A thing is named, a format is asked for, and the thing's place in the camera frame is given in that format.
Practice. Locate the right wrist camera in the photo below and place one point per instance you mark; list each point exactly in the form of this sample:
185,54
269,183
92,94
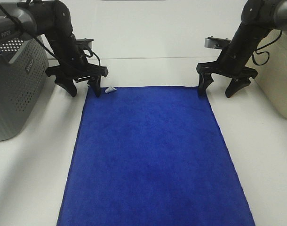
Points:
216,43

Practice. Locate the grey perforated laundry basket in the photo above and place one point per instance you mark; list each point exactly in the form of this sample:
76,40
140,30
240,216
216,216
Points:
22,76

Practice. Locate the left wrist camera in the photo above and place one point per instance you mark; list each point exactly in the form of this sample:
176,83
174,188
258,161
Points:
85,44

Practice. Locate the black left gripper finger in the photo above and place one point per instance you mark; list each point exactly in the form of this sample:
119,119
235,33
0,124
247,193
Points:
95,85
67,85

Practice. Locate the beige storage bin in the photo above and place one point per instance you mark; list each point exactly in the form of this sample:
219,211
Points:
272,77

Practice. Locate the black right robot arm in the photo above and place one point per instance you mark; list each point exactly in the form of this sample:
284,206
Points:
258,19

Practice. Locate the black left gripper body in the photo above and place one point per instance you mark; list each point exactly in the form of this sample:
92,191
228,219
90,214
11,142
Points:
68,72

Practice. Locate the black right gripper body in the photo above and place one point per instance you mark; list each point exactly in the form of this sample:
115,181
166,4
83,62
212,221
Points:
214,67

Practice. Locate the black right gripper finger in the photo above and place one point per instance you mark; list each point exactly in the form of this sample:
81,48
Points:
236,85
205,79

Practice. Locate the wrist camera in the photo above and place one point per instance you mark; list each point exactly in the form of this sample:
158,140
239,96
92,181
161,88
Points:
216,43
85,44

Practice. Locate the blue towel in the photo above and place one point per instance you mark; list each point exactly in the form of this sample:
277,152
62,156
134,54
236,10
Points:
151,156

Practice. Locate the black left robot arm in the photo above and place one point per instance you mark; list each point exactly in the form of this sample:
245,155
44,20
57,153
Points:
29,19

